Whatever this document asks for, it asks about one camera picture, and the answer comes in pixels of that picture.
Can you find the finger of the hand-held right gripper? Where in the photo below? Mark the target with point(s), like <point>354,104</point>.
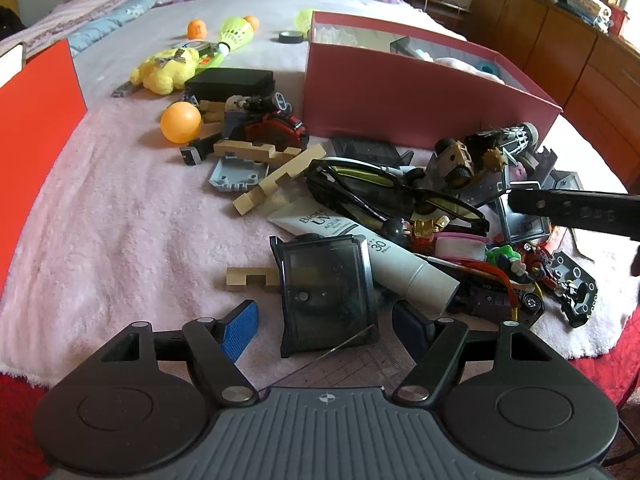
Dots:
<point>570,210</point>

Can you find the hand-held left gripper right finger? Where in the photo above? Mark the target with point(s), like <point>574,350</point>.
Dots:
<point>407,327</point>

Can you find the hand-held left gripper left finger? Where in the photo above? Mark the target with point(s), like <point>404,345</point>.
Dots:
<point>242,330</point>

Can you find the dark transparent plastic case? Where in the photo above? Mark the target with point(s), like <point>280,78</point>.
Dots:
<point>325,295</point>

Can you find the grey plastic plate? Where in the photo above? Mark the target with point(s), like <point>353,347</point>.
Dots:
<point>235,175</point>

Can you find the pink cardboard box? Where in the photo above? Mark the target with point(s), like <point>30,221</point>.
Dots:
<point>400,95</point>

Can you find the wooden puzzle piece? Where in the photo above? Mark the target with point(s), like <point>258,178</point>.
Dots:
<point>210,108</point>
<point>270,185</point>
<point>240,278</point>
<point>240,149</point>

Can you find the transparent ruler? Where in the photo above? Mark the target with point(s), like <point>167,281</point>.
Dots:
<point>360,365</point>

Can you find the white sunscreen tube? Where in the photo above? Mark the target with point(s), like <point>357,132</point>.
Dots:
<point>395,265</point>

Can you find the black toy car chassis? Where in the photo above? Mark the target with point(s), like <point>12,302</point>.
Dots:
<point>575,287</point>

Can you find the green toy figure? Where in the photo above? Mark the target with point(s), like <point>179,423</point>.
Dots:
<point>505,256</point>

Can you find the white pink tape roll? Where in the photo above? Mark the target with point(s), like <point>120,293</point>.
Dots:
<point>457,246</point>

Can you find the small black helmet figure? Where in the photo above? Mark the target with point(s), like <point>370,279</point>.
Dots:
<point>394,230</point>

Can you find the gold red robot figure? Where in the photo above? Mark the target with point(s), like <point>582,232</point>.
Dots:
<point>426,228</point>

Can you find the gold toy vehicle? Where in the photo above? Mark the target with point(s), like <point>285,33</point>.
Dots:
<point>452,160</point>

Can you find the pink fuzzy blanket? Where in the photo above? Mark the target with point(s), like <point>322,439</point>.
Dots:
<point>125,240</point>

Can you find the red patterned bedspread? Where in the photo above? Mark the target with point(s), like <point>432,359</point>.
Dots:
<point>600,360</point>

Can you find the black sunglasses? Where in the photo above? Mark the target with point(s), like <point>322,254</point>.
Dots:
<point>350,185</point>

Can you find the wooden cabinet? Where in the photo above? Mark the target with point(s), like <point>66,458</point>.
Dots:
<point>560,50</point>

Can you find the small blue item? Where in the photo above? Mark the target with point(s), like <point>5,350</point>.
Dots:
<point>485,66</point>

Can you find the black grey toy block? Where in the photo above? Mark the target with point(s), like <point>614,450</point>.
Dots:
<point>192,153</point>

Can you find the black red toy car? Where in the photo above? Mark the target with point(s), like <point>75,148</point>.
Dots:
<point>272,127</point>

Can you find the striped folded cloth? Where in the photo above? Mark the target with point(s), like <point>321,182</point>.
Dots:
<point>592,5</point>

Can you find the black foam block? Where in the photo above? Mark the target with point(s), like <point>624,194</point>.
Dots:
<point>230,84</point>

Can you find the bedside table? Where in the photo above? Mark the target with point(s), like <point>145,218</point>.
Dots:
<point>435,2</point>

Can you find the small grey metal bar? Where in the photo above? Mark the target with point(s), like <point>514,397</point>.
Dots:
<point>125,91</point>

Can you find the yellow plush toy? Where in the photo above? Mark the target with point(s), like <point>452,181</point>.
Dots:
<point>162,70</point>

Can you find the green and orange toy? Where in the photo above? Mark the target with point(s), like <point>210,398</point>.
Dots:
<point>207,56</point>

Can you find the white fluffy item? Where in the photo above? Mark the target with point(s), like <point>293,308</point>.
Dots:
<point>335,35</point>

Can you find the red box lid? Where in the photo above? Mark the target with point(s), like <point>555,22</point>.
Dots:
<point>30,125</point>

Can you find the black tape roll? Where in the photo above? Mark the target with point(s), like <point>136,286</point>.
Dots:
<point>290,37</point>

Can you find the yellow-green shuttlecock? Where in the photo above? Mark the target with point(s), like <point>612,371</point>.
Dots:
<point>236,32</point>
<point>303,20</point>

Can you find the blue folded quilt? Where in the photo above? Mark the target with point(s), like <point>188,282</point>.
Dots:
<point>115,25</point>

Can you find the black bag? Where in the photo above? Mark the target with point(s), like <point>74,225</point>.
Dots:
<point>10,25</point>

